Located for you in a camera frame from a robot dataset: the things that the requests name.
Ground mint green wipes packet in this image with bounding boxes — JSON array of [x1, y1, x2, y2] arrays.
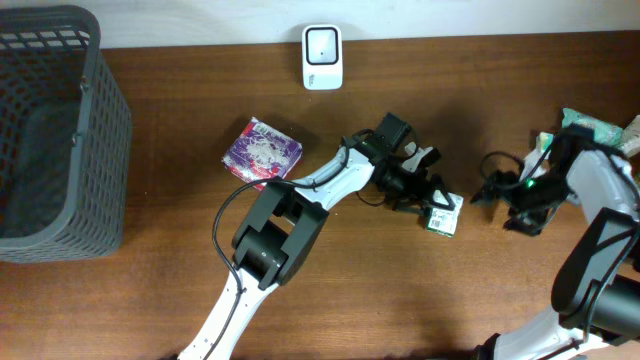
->
[[562, 108, 623, 147]]

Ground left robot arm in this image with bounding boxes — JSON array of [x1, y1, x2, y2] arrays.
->
[[175, 113, 456, 360]]

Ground white barcode scanner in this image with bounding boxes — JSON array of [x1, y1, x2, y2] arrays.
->
[[301, 24, 344, 91]]

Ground white leafy cream tube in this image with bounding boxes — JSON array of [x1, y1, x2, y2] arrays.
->
[[621, 115, 640, 158]]

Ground grey plastic mesh basket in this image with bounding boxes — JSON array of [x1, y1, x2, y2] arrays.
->
[[1, 5, 133, 263]]

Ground purple floral pack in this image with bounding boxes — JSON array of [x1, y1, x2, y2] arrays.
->
[[221, 117, 303, 183]]

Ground small teal tissue pack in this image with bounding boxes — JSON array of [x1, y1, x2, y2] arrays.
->
[[535, 132, 554, 153]]

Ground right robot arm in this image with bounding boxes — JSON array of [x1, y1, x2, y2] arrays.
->
[[472, 125, 639, 359]]

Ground green white soap box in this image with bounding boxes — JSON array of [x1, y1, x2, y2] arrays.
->
[[426, 193, 464, 237]]

